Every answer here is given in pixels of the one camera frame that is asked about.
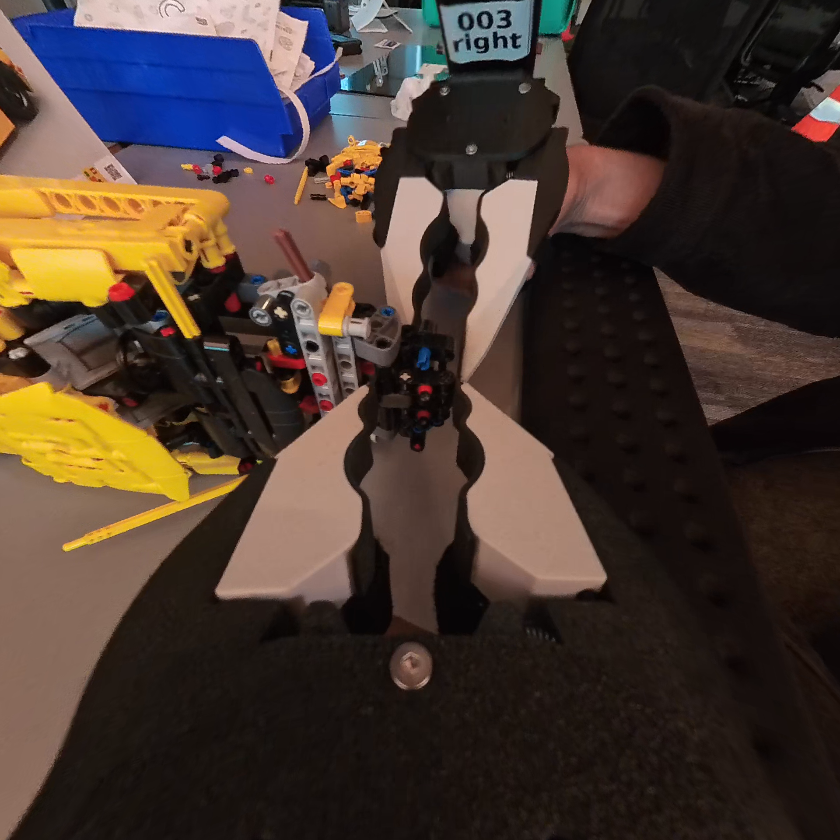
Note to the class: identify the person's right hand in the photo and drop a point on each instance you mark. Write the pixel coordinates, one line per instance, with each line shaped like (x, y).
(604, 190)

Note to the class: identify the long yellow Lego axle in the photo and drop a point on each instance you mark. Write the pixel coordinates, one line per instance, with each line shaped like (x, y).
(151, 518)

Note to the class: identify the black dimpled mat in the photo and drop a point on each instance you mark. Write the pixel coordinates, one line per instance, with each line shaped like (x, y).
(610, 394)

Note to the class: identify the blue plastic bin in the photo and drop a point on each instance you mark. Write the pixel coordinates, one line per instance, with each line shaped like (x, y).
(164, 85)

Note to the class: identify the short yellow brick axle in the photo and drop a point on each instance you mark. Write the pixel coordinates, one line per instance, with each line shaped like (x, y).
(300, 185)

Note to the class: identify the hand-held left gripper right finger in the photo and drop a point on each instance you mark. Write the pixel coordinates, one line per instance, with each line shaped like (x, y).
(531, 525)

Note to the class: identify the white paper strip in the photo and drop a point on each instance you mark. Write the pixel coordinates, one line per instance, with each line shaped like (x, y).
(253, 151)

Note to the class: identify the pile of small bricks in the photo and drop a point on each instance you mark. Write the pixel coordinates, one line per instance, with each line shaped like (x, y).
(351, 174)

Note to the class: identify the white car instruction booklet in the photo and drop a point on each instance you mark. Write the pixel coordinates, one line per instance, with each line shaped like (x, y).
(59, 118)

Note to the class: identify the white printed paper sheets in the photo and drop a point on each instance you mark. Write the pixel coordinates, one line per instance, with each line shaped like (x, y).
(289, 46)

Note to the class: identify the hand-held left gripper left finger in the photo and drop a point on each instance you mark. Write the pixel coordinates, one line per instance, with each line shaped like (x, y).
(295, 525)

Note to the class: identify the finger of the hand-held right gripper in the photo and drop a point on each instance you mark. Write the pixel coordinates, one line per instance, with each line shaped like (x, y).
(508, 262)
(407, 243)

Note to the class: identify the scatter of red black bricks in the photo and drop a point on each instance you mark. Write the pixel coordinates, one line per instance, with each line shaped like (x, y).
(223, 172)

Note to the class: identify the yellow toy brick car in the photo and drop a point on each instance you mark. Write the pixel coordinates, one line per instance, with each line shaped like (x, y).
(98, 262)

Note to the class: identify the crumpled white paper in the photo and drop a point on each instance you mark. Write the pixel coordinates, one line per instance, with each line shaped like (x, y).
(413, 92)

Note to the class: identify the teal plastic bin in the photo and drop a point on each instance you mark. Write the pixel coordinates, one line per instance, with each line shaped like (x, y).
(558, 13)

